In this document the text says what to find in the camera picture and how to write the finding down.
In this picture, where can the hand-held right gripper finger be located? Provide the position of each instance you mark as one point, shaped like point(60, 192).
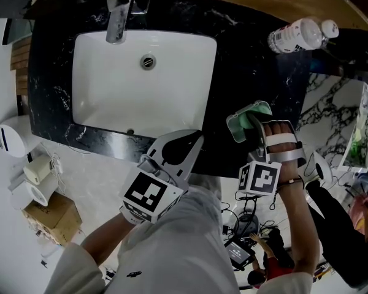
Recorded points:
point(259, 133)

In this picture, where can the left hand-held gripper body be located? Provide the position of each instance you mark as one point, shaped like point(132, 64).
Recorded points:
point(144, 191)

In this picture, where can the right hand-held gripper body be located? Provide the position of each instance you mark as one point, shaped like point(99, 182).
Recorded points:
point(260, 179)

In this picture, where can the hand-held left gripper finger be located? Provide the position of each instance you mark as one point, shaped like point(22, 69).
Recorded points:
point(190, 164)
point(156, 147)

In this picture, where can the pale green soap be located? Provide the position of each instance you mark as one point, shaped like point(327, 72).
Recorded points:
point(245, 124)

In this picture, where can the green soap dish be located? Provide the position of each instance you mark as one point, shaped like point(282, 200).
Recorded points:
point(233, 127)

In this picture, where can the person's right forearm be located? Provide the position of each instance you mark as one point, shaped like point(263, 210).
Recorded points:
point(300, 225)

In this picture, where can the person's left forearm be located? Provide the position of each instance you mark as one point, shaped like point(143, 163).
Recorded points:
point(107, 240)

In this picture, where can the person's right hand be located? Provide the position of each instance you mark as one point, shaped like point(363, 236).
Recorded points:
point(279, 130)

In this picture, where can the white sink basin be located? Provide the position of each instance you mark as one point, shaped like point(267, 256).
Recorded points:
point(125, 96)

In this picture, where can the black marble vanity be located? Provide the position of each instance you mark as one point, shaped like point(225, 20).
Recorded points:
point(248, 72)

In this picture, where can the person's white shirt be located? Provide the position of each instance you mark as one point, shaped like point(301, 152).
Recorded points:
point(178, 250)

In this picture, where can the white marbled cabinet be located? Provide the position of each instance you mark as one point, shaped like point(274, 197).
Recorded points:
point(325, 103)

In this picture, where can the black tablet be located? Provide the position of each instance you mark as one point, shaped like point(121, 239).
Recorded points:
point(239, 252)

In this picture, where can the metal sink drain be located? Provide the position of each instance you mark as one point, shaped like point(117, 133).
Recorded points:
point(148, 62)

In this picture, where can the white power strip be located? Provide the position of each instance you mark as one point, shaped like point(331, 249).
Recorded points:
point(57, 165)

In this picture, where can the small cardboard box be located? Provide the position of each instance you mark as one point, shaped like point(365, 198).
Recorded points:
point(52, 216)

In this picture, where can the clear plastic water bottle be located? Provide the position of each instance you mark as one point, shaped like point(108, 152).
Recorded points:
point(297, 35)

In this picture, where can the beige small appliance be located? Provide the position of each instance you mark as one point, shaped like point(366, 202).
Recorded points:
point(38, 168)

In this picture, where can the chrome faucet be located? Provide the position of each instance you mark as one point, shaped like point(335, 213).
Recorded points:
point(118, 20)

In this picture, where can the white round bin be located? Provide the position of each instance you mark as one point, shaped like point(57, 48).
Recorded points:
point(12, 136)

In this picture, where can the wooden slat platform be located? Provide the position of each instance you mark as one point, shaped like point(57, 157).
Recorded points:
point(20, 72)

